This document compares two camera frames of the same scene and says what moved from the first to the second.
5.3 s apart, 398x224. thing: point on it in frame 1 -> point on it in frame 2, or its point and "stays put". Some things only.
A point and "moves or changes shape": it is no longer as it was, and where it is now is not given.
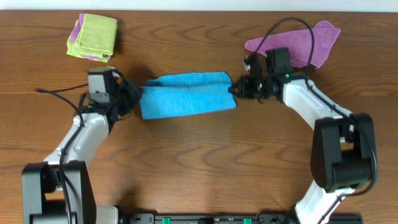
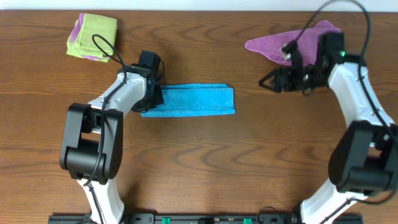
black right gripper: (244, 91) -> (278, 74)
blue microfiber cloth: (177, 94) moves or changes shape
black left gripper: (132, 89) -> (160, 101)
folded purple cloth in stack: (76, 31) stays put
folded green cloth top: (97, 33) stays put
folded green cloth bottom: (72, 51) stays put
